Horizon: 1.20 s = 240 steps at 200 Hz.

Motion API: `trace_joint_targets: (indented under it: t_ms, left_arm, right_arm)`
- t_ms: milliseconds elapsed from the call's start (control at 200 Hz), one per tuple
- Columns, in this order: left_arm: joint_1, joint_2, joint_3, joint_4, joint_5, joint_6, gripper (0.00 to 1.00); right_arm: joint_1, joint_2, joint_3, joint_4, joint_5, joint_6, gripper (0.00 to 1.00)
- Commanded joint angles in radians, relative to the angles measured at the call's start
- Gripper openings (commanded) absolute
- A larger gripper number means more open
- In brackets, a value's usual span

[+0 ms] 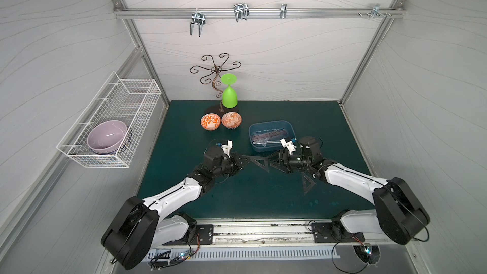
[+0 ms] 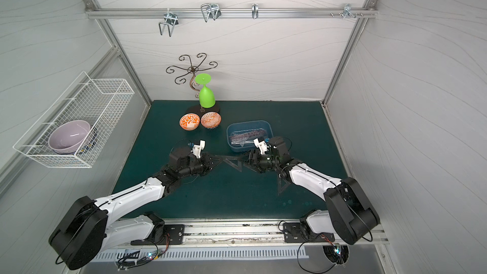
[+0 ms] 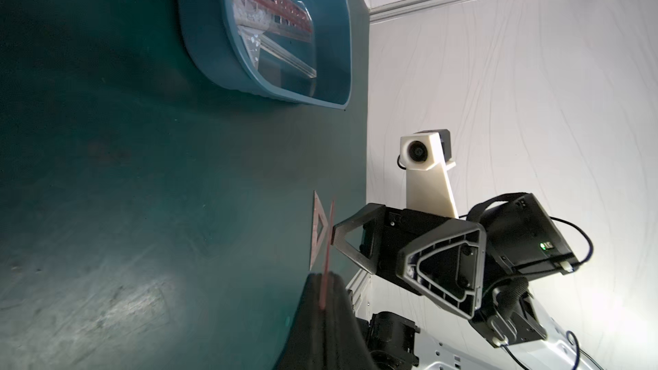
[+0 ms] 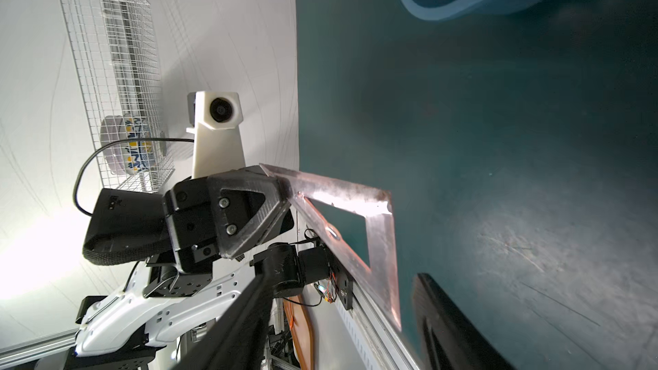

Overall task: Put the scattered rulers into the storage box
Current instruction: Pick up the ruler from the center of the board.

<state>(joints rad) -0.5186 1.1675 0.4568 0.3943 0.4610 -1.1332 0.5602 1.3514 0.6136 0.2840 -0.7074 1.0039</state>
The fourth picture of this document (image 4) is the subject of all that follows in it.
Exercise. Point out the green table mat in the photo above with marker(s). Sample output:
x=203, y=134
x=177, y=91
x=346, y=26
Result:
x=521, y=155

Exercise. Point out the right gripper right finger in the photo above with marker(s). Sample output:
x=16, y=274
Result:
x=448, y=339

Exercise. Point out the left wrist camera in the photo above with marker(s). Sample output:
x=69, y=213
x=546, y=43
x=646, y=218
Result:
x=215, y=118

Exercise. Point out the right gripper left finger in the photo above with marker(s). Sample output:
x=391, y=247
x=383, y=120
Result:
x=237, y=341

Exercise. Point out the white wire basket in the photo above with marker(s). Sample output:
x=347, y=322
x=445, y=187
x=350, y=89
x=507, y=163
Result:
x=114, y=48

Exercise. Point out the tall clear triangle ruler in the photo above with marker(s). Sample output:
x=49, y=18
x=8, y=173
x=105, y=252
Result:
x=357, y=223

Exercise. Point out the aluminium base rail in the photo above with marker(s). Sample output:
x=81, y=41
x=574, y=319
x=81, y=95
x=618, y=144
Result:
x=376, y=342

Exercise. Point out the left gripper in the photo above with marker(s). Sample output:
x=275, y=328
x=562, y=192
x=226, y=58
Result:
x=224, y=216

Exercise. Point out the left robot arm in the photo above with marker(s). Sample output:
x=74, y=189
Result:
x=158, y=304

